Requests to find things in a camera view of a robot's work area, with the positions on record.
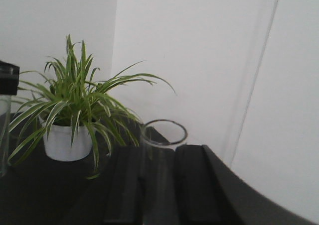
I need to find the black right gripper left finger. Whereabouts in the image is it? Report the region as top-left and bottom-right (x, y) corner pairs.
(102, 147), (142, 225)

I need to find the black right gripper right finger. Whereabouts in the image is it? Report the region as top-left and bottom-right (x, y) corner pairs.
(175, 145), (312, 225)

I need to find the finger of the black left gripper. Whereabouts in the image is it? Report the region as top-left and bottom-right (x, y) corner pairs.
(0, 61), (19, 95)

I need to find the short clear test tube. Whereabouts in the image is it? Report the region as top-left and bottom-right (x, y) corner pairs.
(0, 95), (13, 178)

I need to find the tall clear test tube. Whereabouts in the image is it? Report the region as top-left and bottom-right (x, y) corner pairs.
(140, 119), (188, 225)

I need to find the green spider plant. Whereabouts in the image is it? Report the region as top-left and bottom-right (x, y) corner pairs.
(8, 35), (160, 179)

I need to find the white plant pot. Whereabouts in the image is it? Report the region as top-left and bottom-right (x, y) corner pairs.
(43, 125), (92, 162)

